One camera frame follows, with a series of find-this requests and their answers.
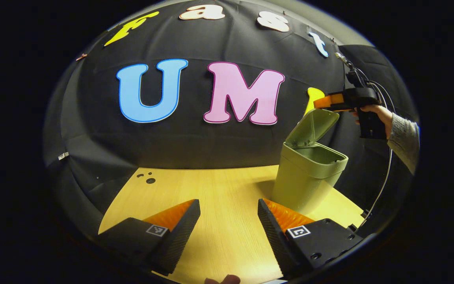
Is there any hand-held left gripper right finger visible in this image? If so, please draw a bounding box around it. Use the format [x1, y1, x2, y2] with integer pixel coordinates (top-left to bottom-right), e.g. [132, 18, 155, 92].
[258, 198, 363, 278]

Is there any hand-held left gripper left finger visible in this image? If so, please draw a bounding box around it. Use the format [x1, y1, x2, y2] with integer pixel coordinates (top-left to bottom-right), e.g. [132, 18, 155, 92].
[97, 199, 201, 277]

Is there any green desktop garbage bin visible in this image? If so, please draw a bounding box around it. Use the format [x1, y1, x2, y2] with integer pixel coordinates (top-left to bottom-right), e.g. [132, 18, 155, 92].
[271, 108, 349, 215]

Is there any wooden desktop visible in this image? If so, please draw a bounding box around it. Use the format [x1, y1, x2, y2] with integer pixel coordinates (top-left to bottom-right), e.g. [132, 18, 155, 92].
[98, 165, 365, 284]

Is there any black backdrop cloth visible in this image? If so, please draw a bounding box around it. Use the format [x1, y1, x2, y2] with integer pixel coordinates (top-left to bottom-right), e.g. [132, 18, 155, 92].
[44, 0, 419, 237]

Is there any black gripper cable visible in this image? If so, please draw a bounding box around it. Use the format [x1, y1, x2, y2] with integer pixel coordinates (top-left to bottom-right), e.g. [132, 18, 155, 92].
[355, 67, 396, 231]

